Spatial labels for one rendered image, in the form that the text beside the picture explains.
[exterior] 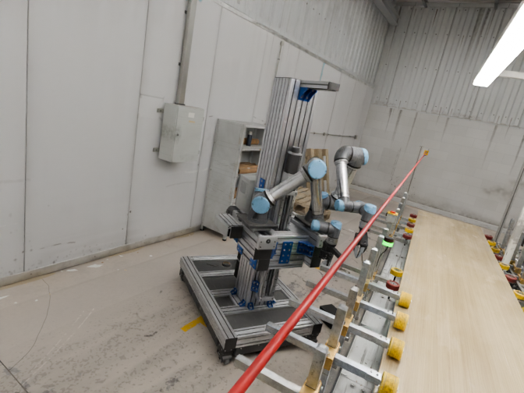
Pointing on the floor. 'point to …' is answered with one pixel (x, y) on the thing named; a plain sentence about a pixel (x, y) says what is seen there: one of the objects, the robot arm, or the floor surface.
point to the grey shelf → (224, 131)
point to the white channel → (523, 206)
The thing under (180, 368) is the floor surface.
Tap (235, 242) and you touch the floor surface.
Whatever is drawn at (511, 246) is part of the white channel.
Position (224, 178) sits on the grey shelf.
